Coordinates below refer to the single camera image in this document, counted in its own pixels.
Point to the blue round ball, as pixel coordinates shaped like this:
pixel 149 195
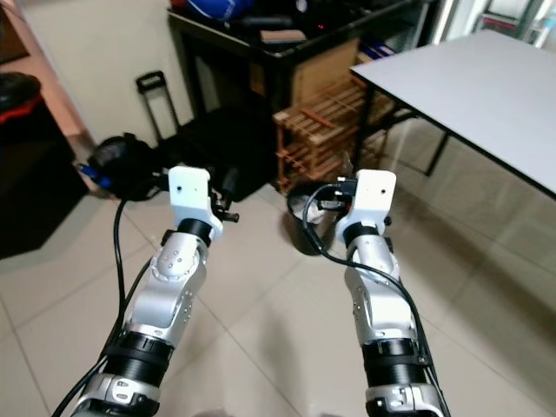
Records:
pixel 221 7

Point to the black trolley suitcase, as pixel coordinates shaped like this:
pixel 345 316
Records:
pixel 226 148

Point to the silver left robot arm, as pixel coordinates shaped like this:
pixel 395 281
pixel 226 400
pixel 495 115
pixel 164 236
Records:
pixel 169 295

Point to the flat brown box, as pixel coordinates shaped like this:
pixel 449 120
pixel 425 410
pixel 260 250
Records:
pixel 284 36

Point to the crumpled white trash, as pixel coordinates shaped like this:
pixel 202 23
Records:
pixel 304 208

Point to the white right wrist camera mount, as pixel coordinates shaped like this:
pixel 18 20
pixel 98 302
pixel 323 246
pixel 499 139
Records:
pixel 373 195

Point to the brown cardboard sheet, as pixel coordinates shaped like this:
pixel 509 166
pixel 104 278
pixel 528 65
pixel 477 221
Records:
pixel 321 78

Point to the brown wooden rack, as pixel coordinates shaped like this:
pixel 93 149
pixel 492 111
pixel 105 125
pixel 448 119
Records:
pixel 321 130

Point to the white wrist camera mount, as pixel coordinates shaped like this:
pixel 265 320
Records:
pixel 189 191
pixel 373 195

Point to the large black bin red rim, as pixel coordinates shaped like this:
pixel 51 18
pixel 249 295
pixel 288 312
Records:
pixel 26 174

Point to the black backpack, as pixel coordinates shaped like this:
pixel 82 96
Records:
pixel 126 165

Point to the grey table with black legs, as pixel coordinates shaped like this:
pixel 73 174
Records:
pixel 478 95

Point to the small black rubbish bin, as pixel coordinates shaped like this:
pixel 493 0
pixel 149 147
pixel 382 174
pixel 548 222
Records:
pixel 300 236

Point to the black desk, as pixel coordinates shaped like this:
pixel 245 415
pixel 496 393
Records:
pixel 226 69

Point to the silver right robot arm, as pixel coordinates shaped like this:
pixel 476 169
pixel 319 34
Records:
pixel 378 295

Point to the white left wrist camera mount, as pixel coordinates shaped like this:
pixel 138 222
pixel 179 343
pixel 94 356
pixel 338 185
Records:
pixel 189 191

